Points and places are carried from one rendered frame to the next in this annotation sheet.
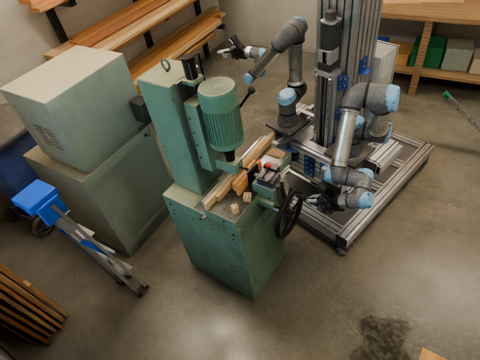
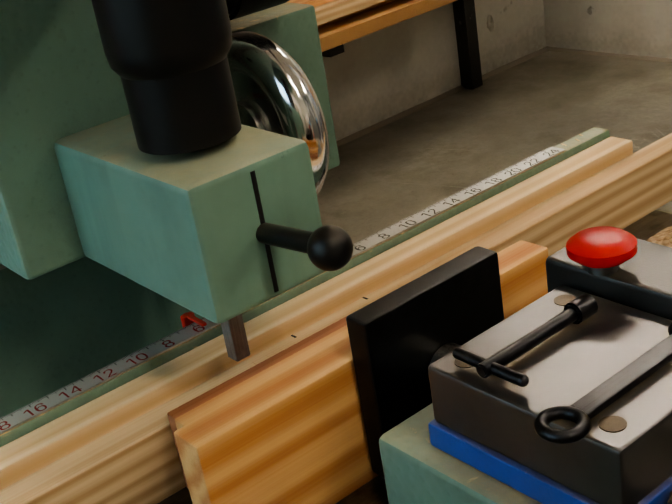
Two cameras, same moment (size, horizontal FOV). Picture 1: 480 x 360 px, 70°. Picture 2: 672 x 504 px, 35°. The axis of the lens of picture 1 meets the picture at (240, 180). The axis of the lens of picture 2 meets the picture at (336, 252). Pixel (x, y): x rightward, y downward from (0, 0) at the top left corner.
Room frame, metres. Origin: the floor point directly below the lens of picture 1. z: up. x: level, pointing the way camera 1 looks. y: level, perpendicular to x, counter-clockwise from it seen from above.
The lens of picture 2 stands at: (0.91, -0.14, 1.23)
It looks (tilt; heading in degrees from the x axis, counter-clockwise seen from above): 24 degrees down; 13
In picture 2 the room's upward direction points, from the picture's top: 10 degrees counter-clockwise
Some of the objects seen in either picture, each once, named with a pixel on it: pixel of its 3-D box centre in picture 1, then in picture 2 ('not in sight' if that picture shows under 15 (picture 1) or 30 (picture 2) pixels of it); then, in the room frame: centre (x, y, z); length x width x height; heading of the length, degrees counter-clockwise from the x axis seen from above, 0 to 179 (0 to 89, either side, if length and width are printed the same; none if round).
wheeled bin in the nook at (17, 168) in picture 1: (23, 173); not in sight; (2.35, 1.80, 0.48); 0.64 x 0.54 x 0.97; 144
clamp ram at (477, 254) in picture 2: (258, 176); (478, 380); (1.34, -0.10, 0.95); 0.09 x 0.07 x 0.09; 139
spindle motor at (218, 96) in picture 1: (221, 115); not in sight; (1.38, 0.03, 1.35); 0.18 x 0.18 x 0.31
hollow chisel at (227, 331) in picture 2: not in sight; (230, 315); (1.38, 0.03, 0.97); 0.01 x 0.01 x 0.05; 49
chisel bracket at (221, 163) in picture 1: (228, 163); (192, 215); (1.39, 0.04, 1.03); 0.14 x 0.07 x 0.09; 49
